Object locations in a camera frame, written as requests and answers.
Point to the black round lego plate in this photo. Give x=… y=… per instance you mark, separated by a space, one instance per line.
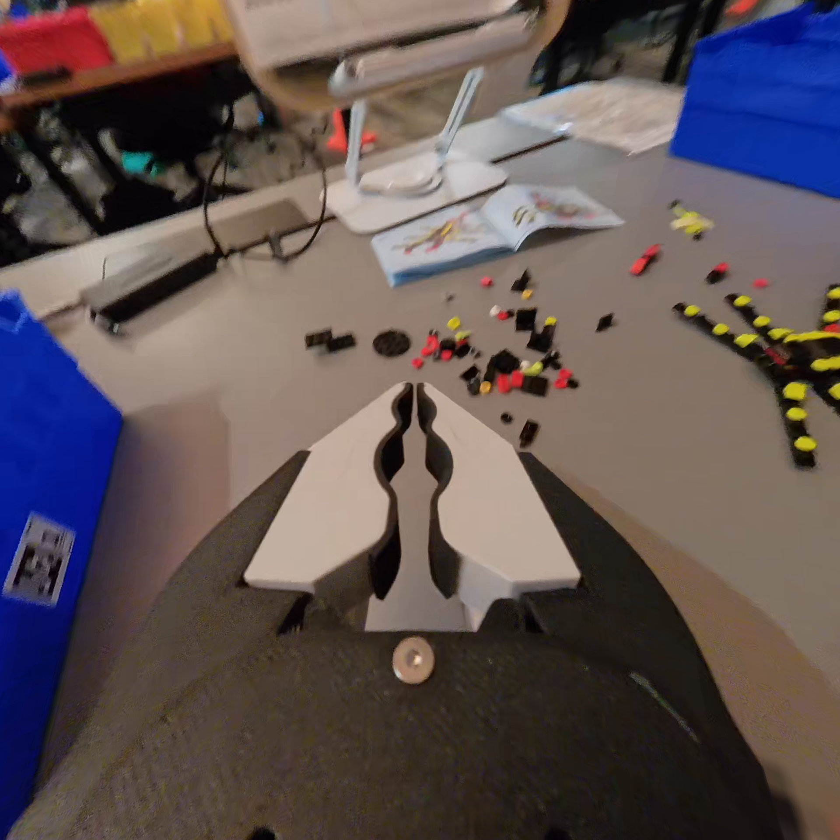
x=390 y=344

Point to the printed instruction board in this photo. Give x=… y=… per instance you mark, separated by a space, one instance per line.
x=366 y=25

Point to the red storage bin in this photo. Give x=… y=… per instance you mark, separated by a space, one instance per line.
x=51 y=38

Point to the black yellow lego scorpion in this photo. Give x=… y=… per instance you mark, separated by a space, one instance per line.
x=796 y=395

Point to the yellow storage bins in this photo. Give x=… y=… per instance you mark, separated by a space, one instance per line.
x=163 y=27

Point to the small black red lego assembly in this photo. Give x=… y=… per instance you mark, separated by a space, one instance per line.
x=715 y=272

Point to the orange traffic cone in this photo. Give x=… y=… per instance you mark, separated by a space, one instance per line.
x=339 y=132

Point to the blue bin with printed tag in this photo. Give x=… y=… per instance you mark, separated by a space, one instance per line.
x=46 y=458

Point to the blue plastic bin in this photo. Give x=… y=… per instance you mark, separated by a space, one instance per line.
x=766 y=99

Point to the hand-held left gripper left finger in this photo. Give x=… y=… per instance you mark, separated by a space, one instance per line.
x=322 y=518

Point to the printed paper sheets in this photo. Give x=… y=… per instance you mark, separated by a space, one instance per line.
x=589 y=115

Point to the lego instruction booklet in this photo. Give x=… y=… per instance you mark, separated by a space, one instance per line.
x=460 y=240

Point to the red black lego claw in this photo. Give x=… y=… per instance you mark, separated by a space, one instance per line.
x=645 y=262

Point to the black lego bracket with pin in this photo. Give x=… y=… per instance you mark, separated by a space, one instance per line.
x=522 y=283

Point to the pile of lego pieces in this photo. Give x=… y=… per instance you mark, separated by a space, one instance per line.
x=505 y=359

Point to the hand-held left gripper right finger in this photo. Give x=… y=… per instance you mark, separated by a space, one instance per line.
x=505 y=518

